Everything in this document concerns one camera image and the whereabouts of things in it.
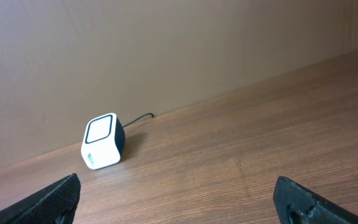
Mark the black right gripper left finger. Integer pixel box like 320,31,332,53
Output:
0,173,81,224

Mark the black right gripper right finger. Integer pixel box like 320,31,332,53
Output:
273,176,358,224

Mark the white barcode scanner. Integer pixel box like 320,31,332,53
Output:
81,113,126,170

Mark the black scanner cable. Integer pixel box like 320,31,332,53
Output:
122,113,155,128

